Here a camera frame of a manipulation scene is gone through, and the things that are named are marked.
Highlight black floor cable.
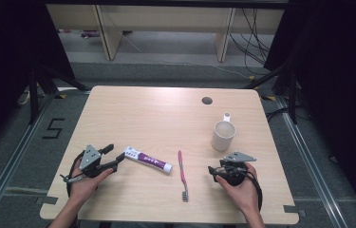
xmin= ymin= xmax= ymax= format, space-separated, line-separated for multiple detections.
xmin=265 ymin=107 xmax=291 ymax=124

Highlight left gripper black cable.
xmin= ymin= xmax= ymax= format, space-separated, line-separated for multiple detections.
xmin=60 ymin=151 xmax=86 ymax=199

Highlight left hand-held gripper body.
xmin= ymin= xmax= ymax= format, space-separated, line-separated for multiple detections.
xmin=78 ymin=144 xmax=103 ymax=179

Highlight dark curtain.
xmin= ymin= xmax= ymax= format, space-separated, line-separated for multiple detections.
xmin=263 ymin=0 xmax=356 ymax=219
xmin=0 ymin=0 xmax=76 ymax=160

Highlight person's left hand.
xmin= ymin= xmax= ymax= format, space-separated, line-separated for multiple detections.
xmin=69 ymin=158 xmax=115 ymax=205

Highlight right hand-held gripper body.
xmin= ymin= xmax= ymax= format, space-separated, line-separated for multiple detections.
xmin=216 ymin=151 xmax=257 ymax=187

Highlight black metal stand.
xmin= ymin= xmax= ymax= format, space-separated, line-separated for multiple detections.
xmin=243 ymin=63 xmax=299 ymax=125
xmin=28 ymin=65 xmax=91 ymax=124

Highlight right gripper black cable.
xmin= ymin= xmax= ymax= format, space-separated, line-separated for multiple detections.
xmin=216 ymin=167 xmax=264 ymax=213

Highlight grey tape piece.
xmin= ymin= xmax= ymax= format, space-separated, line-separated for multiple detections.
xmin=36 ymin=196 xmax=59 ymax=205
xmin=283 ymin=204 xmax=307 ymax=219

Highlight white and purple toothpaste tube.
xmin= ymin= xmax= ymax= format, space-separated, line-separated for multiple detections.
xmin=123 ymin=145 xmax=174 ymax=175

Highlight hanging black cables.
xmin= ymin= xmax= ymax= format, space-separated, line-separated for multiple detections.
xmin=229 ymin=9 xmax=273 ymax=76

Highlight pink toothbrush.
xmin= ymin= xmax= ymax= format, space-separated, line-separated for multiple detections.
xmin=178 ymin=149 xmax=190 ymax=202

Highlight white cup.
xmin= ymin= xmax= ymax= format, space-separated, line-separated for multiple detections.
xmin=211 ymin=111 xmax=237 ymax=152

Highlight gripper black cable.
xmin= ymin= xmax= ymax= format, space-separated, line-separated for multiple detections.
xmin=216 ymin=167 xmax=264 ymax=213
xmin=60 ymin=151 xmax=86 ymax=199

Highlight person's right hand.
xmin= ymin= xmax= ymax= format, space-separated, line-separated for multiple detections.
xmin=215 ymin=162 xmax=261 ymax=214

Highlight metal floor rail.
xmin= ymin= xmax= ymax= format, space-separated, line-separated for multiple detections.
xmin=274 ymin=96 xmax=350 ymax=228
xmin=0 ymin=93 xmax=56 ymax=228

